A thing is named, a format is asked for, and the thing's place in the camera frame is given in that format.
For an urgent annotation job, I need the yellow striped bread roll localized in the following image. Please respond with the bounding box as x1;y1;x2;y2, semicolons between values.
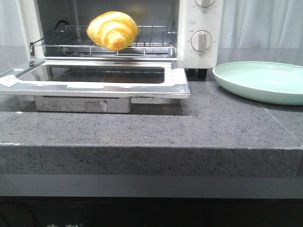
87;11;139;52

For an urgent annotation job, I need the upper white temperature knob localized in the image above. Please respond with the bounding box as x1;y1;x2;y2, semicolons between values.
195;0;215;8

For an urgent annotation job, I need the lower white timer knob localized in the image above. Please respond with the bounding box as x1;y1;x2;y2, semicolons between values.
191;30;212;52

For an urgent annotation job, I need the light green round plate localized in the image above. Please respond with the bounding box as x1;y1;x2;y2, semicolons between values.
213;61;303;105

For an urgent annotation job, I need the metal wire oven rack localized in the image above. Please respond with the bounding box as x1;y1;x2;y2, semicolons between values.
30;23;177;58

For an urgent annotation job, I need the glass oven door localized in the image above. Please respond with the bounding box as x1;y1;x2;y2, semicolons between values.
0;58;190;113

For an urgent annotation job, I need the white Toshiba toaster oven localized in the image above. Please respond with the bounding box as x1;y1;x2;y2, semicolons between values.
17;0;223;79

